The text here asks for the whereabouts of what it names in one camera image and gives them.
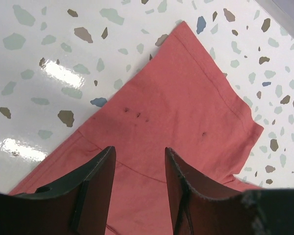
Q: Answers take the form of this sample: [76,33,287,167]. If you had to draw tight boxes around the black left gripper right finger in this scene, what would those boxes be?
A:
[165,148,294,235]

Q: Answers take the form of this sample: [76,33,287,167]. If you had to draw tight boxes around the red t-shirt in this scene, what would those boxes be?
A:
[11,23,263,235]

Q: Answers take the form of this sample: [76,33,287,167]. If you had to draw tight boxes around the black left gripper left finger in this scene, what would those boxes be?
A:
[0,146,116,235]

